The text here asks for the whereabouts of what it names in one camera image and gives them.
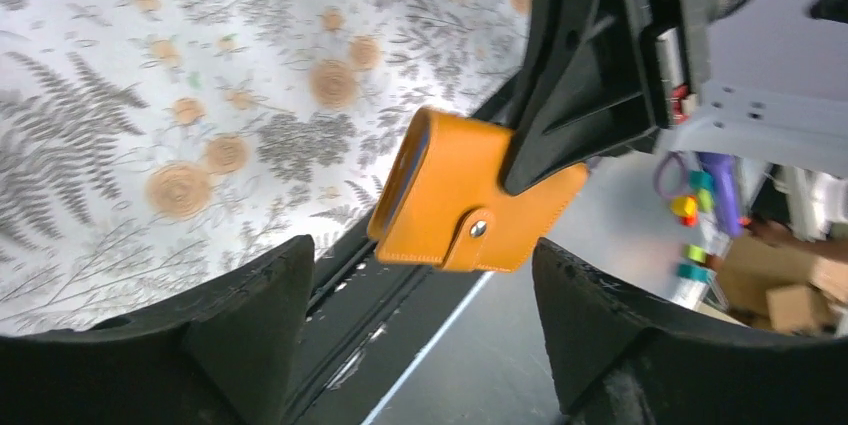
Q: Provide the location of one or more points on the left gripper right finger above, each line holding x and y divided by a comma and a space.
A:
620, 355

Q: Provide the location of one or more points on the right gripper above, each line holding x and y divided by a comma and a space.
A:
596, 80

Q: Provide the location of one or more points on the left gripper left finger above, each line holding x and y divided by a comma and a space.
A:
219, 353

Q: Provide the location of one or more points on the orange leather card holder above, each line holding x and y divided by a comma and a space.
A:
442, 204

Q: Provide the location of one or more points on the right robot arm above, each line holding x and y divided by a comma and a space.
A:
763, 79

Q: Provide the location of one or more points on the floral patterned table mat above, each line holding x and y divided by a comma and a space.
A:
148, 146

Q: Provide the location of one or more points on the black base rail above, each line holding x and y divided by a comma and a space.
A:
367, 322

